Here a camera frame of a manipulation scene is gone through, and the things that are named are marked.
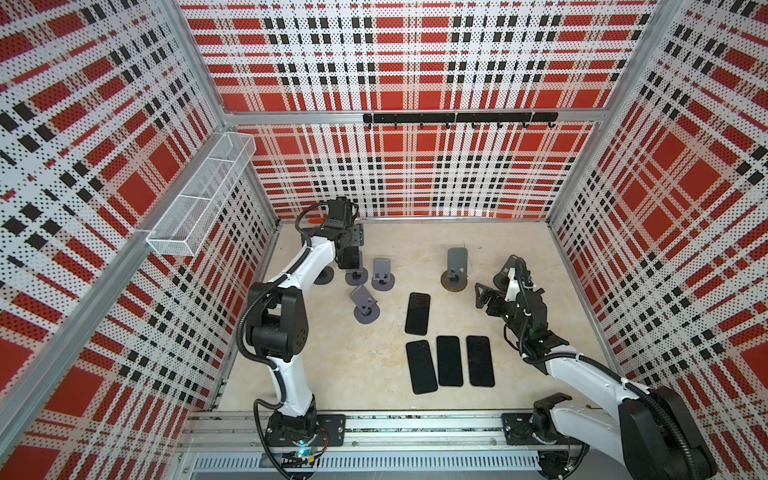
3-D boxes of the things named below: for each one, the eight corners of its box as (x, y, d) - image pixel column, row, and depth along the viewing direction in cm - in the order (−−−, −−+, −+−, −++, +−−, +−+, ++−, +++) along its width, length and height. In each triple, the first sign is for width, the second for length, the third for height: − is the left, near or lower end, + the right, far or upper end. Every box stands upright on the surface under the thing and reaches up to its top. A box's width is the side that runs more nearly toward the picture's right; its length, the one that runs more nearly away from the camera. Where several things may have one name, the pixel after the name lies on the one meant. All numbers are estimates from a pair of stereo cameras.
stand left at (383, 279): (374, 290, 102) (372, 274, 95) (375, 274, 107) (373, 258, 99) (395, 290, 102) (394, 274, 95) (395, 274, 106) (394, 258, 99)
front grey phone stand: (349, 314, 97) (344, 298, 89) (363, 300, 100) (360, 283, 93) (368, 329, 93) (365, 314, 86) (382, 314, 97) (380, 298, 89)
